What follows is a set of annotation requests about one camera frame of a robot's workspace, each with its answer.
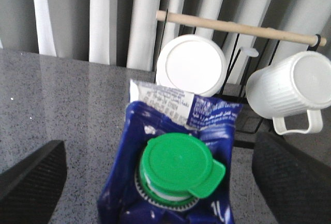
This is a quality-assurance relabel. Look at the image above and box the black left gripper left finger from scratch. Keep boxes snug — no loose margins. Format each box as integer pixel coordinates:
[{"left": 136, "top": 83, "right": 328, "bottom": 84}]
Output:
[{"left": 1, "top": 140, "right": 67, "bottom": 223}]

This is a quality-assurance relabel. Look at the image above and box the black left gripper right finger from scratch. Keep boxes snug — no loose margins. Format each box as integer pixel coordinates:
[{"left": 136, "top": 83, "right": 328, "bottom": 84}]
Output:
[{"left": 252, "top": 132, "right": 330, "bottom": 223}]

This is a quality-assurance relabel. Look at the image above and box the blue white milk carton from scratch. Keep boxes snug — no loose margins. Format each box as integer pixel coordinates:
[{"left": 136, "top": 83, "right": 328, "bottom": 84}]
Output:
[{"left": 98, "top": 80, "right": 242, "bottom": 223}]

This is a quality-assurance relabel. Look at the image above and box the white ribbed mug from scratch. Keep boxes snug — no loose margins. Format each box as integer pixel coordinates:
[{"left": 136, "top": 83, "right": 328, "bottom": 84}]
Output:
[{"left": 245, "top": 51, "right": 330, "bottom": 135}]

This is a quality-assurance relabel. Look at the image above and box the white smiley face mug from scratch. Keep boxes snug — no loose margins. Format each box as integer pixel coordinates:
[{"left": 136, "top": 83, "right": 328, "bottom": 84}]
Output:
[{"left": 156, "top": 34, "right": 228, "bottom": 97}]

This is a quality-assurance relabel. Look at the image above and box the grey white curtain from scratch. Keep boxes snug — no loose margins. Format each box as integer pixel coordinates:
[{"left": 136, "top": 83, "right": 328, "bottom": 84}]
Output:
[{"left": 1, "top": 0, "right": 330, "bottom": 71}]

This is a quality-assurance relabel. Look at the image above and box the black wire mug rack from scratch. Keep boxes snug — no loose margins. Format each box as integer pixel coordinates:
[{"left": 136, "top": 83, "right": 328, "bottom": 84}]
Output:
[{"left": 156, "top": 10, "right": 330, "bottom": 136}]

